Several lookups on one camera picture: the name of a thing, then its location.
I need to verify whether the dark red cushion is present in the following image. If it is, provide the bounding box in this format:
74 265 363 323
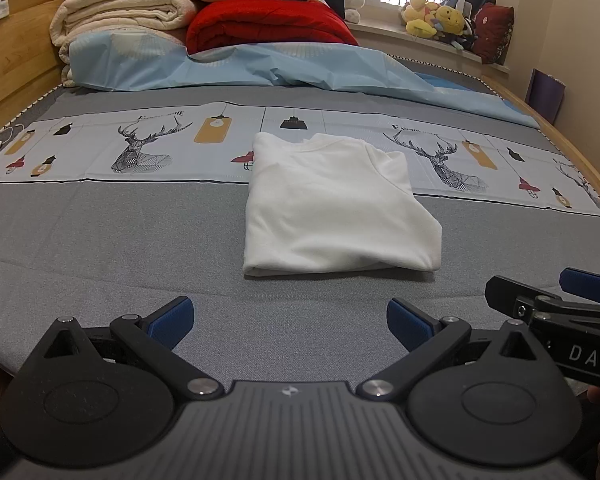
471 2 515 65

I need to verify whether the cream folded blanket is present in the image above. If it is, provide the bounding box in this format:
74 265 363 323
49 0 202 87

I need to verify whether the yellow duck plush toy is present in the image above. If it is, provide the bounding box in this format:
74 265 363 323
401 0 440 37

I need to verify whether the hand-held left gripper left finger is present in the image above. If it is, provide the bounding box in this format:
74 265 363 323
29 296 226 402

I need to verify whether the wooden headboard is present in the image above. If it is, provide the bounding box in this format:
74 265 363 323
0 0 103 153

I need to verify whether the light blue duvet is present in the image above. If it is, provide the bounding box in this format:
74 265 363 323
67 30 540 130

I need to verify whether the small white plush toy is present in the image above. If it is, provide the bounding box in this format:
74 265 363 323
342 0 366 24

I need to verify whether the red folded blanket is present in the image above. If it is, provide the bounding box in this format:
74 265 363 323
186 0 359 55

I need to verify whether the wooden bed side rail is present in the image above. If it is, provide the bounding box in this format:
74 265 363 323
480 74 600 223

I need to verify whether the white cable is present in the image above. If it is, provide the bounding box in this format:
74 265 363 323
0 124 22 172

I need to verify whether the round yellow plush toy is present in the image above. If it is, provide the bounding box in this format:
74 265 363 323
436 5 467 37

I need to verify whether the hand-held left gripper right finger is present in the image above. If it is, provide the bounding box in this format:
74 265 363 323
356 297 557 402

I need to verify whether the white t-shirt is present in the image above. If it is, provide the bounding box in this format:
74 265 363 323
242 132 442 278

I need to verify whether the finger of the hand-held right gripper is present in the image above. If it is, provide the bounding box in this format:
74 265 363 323
559 267 600 307
484 275 578 323

